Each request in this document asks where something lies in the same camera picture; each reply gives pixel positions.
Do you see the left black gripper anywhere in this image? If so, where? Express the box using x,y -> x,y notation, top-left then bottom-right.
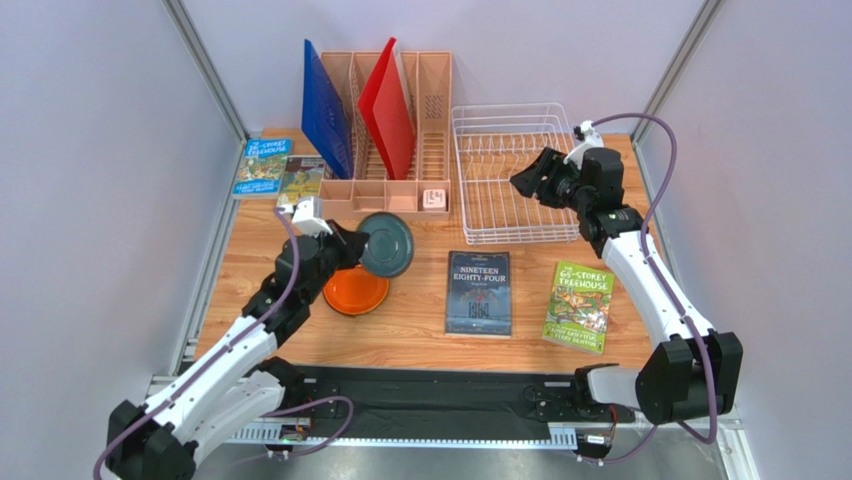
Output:
302,218 -> 369,304

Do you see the orange plate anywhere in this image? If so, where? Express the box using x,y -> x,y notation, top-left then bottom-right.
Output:
322,265 -> 390,316

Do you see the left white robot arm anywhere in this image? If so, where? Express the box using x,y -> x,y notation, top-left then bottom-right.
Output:
92,222 -> 370,479

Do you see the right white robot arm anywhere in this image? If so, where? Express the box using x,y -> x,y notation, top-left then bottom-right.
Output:
510,147 -> 743,425

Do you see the pink plastic file organizer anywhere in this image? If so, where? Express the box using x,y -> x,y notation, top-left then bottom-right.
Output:
319,49 -> 453,222

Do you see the illustrated garden cover book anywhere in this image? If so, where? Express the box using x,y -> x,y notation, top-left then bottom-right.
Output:
277,156 -> 325,205

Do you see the blue Treehouse book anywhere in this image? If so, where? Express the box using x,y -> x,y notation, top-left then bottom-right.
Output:
231,138 -> 292,200

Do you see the Nineteen Eighty-Four book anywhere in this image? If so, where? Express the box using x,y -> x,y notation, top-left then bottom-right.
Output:
445,251 -> 512,338

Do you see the blue plastic folder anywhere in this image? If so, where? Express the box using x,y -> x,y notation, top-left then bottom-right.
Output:
301,39 -> 354,180

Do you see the green 65-Storey Treehouse book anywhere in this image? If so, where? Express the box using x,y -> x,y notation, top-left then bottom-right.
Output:
541,261 -> 615,355

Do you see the red plastic folder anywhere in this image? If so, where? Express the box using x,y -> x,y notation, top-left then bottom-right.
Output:
357,37 -> 416,180

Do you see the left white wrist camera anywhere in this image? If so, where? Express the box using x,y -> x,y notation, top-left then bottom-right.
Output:
274,196 -> 333,237

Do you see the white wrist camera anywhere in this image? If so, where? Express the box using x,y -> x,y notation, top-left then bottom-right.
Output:
563,120 -> 604,168
274,196 -> 333,237

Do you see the white wire dish rack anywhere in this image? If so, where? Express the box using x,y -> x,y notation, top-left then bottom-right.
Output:
451,102 -> 579,246

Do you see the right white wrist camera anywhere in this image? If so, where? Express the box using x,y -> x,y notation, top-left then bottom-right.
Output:
563,120 -> 604,168

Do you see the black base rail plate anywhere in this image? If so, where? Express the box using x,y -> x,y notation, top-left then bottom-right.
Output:
283,366 -> 636,440

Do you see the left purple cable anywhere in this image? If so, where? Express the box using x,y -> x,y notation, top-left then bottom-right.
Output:
93,206 -> 358,480

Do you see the purple cable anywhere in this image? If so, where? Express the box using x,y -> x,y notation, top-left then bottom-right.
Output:
93,206 -> 358,480
575,112 -> 720,466

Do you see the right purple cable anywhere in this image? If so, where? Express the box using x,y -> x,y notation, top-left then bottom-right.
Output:
575,112 -> 720,466

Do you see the aluminium frame rail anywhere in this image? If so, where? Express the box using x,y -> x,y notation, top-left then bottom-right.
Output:
119,374 -> 760,480

